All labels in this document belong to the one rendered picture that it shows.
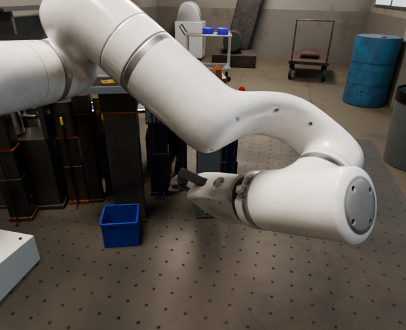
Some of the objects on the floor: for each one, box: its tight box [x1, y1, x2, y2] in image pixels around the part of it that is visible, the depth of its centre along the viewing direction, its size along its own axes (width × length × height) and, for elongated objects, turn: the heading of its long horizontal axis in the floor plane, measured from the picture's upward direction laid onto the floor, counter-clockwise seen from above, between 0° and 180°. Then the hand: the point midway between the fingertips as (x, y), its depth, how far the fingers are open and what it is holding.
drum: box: [342, 34, 404, 108], centre depth 456 cm, size 60×60×92 cm
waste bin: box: [383, 84, 406, 174], centre depth 290 cm, size 54×53×67 cm
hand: (194, 196), depth 60 cm, fingers open, 8 cm apart
